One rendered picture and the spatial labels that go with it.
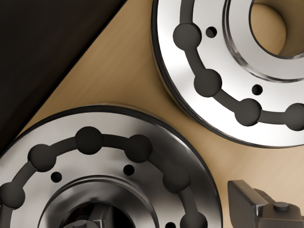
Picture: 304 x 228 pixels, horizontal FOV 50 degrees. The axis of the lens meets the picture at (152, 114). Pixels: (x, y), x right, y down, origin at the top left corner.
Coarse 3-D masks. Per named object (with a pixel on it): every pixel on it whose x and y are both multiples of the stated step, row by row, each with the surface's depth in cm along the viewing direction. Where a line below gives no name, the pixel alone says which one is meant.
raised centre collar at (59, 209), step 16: (96, 176) 13; (112, 176) 13; (64, 192) 13; (80, 192) 13; (96, 192) 13; (112, 192) 13; (128, 192) 13; (48, 208) 13; (64, 208) 13; (128, 208) 13; (144, 208) 13; (48, 224) 13; (64, 224) 13; (144, 224) 13
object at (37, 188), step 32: (32, 128) 13; (64, 128) 13; (96, 128) 13; (128, 128) 13; (160, 128) 13; (0, 160) 13; (32, 160) 13; (64, 160) 13; (96, 160) 13; (128, 160) 13; (160, 160) 13; (192, 160) 13; (0, 192) 13; (32, 192) 13; (160, 192) 13; (192, 192) 13; (0, 224) 13; (32, 224) 13; (160, 224) 13; (192, 224) 14
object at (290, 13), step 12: (264, 0) 15; (276, 0) 15; (288, 0) 14; (300, 0) 14; (288, 12) 15; (300, 12) 14; (288, 24) 16; (300, 24) 14; (288, 36) 16; (300, 36) 14; (288, 48) 15; (300, 48) 14
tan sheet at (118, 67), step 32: (128, 0) 16; (128, 32) 16; (256, 32) 16; (96, 64) 16; (128, 64) 16; (64, 96) 16; (96, 96) 16; (128, 96) 16; (160, 96) 16; (192, 128) 16; (224, 160) 16; (256, 160) 16; (288, 160) 16; (224, 192) 16; (288, 192) 16; (128, 224) 16; (224, 224) 17
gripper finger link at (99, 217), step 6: (96, 204) 14; (102, 204) 14; (108, 204) 13; (96, 210) 13; (102, 210) 13; (108, 210) 13; (114, 210) 15; (90, 216) 12; (96, 216) 12; (102, 216) 12; (108, 216) 13; (114, 216) 15; (96, 222) 12; (102, 222) 12; (108, 222) 12; (114, 222) 14
